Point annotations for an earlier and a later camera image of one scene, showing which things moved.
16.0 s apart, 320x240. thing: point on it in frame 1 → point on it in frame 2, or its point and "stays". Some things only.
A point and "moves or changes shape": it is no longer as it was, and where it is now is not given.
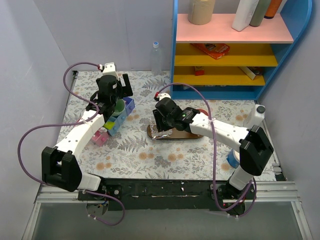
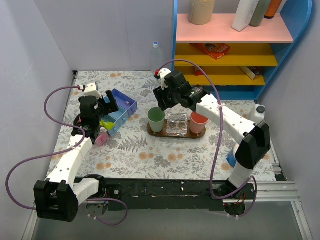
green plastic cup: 119,107 moves or changes shape
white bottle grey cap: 256,116 stays
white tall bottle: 244,12 stays
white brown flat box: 252,71 stays
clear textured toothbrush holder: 155,134 moves or changes shape
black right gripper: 157,121 → 162,97
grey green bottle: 260,11 stays
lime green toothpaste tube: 109,125 stays
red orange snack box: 216,50 stays
